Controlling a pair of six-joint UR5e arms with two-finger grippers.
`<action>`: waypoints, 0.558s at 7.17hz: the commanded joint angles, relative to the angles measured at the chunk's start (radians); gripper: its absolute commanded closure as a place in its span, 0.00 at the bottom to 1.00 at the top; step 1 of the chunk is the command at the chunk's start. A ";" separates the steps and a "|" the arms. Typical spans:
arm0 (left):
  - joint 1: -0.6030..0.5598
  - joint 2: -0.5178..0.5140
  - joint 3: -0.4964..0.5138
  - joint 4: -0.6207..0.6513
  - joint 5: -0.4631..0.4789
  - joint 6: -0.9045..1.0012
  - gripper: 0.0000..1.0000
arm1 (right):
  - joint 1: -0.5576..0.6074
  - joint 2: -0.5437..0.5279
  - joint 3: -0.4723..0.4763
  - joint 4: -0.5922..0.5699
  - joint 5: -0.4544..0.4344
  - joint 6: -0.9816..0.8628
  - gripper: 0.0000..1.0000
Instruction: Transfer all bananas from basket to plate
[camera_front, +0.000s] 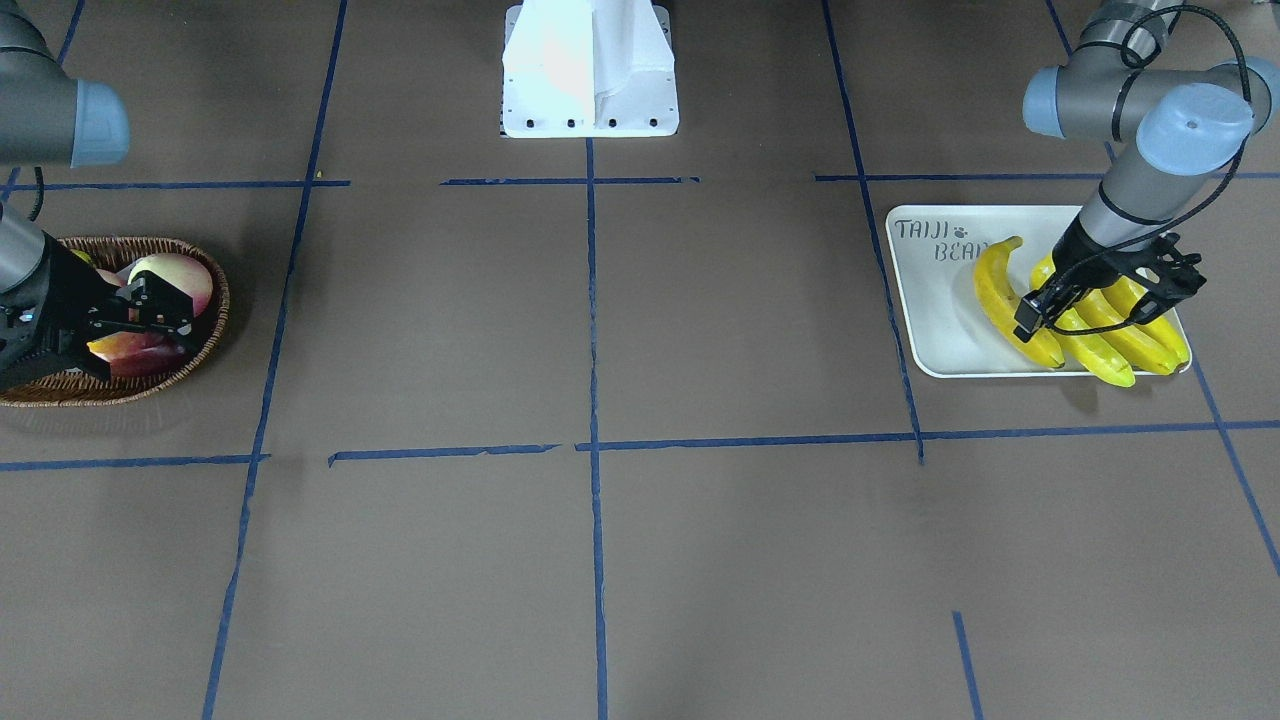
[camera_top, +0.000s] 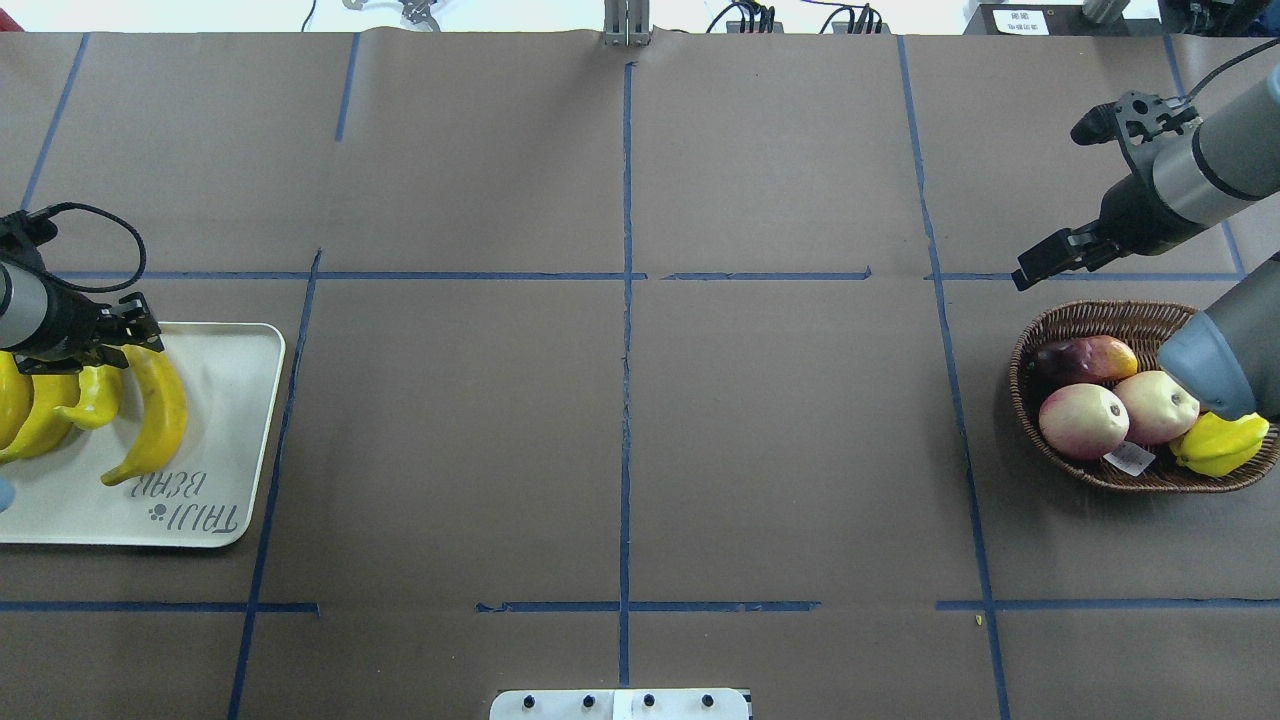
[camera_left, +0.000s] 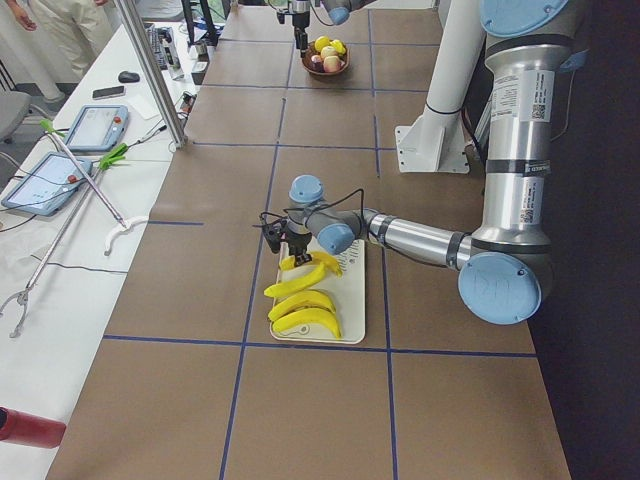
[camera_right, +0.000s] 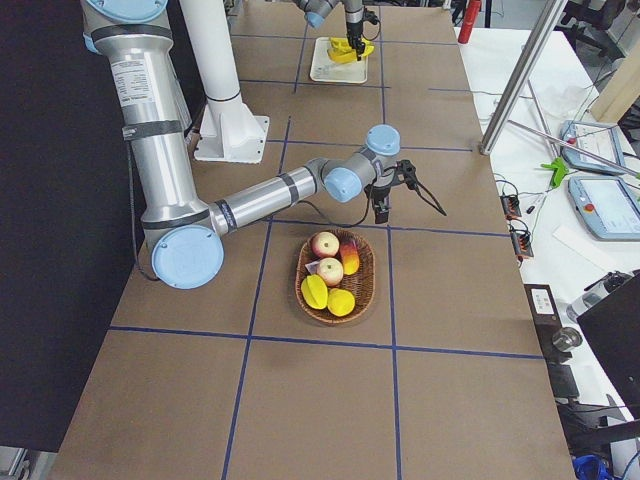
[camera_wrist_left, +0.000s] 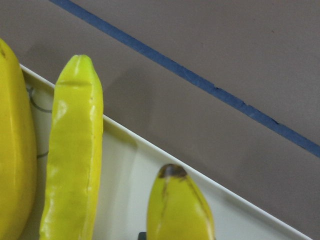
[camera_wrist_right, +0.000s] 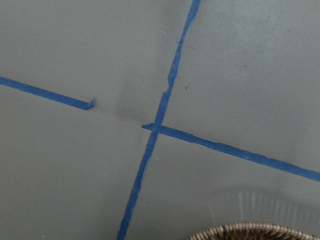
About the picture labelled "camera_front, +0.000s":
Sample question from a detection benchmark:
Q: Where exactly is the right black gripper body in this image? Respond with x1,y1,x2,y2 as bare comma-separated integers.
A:
1,240,125,391

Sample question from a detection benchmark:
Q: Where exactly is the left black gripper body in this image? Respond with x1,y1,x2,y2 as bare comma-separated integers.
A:
1050,215,1151,311

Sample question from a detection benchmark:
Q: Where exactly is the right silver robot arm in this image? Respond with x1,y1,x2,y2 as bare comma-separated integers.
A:
1,1,131,389

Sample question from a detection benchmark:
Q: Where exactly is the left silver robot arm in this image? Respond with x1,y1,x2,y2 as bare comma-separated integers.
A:
1012,1,1277,343

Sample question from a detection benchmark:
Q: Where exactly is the brown wicker basket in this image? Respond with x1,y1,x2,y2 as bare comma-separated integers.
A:
1,236,230,407

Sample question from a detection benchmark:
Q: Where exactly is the dark red mango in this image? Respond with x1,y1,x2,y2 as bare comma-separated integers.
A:
87,332,192,378

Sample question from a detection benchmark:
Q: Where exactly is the cream bear tray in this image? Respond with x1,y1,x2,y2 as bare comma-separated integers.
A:
884,204,1088,379

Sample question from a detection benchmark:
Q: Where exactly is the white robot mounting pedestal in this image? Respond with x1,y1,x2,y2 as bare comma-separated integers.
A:
500,1,680,138

